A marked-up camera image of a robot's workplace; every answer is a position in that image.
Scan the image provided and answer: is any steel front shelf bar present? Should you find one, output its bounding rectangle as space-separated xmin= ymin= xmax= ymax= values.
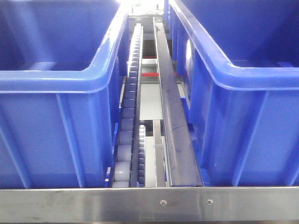
xmin=0 ymin=187 xmax=299 ymax=223

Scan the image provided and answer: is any grey roller conveyor track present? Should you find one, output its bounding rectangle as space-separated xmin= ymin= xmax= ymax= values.
xmin=111 ymin=23 xmax=143 ymax=188

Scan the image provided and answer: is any blue target bin right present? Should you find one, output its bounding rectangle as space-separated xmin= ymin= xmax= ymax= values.
xmin=169 ymin=0 xmax=299 ymax=187

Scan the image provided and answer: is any blue target bin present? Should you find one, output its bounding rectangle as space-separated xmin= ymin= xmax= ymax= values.
xmin=0 ymin=0 xmax=129 ymax=189
xmin=169 ymin=0 xmax=299 ymax=187

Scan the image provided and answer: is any blue target bin left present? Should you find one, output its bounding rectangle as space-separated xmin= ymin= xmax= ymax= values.
xmin=0 ymin=0 xmax=129 ymax=189

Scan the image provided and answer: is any steel divider rail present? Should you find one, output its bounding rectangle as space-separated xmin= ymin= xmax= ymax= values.
xmin=153 ymin=17 xmax=203 ymax=187

